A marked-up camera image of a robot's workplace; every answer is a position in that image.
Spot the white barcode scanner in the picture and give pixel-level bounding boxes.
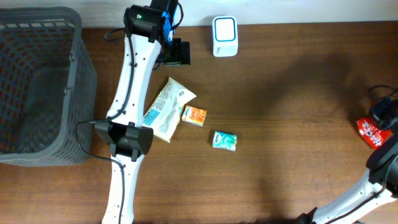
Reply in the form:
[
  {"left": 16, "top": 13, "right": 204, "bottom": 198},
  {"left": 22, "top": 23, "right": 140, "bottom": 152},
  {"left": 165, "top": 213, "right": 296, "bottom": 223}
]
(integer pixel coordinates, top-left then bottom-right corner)
[{"left": 211, "top": 16, "right": 239, "bottom": 57}]

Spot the grey plastic mesh basket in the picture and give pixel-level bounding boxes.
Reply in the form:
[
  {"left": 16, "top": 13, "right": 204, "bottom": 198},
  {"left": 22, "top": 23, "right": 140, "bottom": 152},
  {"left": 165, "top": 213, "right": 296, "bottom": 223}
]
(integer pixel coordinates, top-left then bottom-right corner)
[{"left": 1, "top": 7, "right": 97, "bottom": 167}]

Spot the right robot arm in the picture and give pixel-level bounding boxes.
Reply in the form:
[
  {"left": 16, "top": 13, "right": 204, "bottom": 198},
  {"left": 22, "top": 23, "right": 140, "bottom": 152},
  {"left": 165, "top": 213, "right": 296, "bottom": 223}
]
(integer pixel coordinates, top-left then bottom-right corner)
[{"left": 294, "top": 97, "right": 397, "bottom": 224}]

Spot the orange tissue pack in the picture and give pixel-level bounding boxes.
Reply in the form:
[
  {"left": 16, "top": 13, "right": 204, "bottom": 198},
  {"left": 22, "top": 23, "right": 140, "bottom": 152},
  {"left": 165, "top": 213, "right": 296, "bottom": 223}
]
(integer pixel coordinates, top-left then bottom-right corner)
[{"left": 182, "top": 105, "right": 207, "bottom": 126}]

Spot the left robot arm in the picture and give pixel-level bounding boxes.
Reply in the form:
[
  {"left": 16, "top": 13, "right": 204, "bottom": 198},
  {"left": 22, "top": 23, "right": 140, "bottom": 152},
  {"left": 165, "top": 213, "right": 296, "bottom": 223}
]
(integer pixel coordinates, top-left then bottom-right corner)
[{"left": 93, "top": 0, "right": 190, "bottom": 223}]

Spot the red snack bag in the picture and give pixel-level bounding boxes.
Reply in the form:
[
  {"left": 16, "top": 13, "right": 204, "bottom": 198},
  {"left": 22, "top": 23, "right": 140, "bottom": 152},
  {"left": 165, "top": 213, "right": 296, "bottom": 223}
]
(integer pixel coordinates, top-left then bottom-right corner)
[{"left": 356, "top": 118, "right": 392, "bottom": 149}]

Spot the cream noodle packet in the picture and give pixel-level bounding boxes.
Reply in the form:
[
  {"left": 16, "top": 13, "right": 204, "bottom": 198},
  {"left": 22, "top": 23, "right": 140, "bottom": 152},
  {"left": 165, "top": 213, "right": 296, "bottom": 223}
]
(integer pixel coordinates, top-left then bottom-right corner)
[{"left": 143, "top": 77, "right": 197, "bottom": 143}]

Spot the teal tissue pack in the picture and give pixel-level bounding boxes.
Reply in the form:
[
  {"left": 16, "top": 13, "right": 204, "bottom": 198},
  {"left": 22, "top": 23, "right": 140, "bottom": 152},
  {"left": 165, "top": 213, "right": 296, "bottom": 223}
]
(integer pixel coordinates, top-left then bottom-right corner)
[{"left": 212, "top": 131, "right": 238, "bottom": 152}]

